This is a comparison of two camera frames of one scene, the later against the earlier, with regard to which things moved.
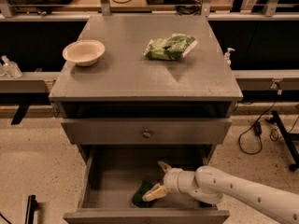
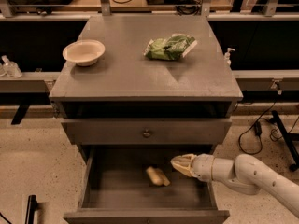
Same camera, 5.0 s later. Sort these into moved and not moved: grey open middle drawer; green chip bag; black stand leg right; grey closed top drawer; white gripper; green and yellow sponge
Moved: white gripper; green and yellow sponge
Not moved: grey open middle drawer; black stand leg right; grey closed top drawer; green chip bag
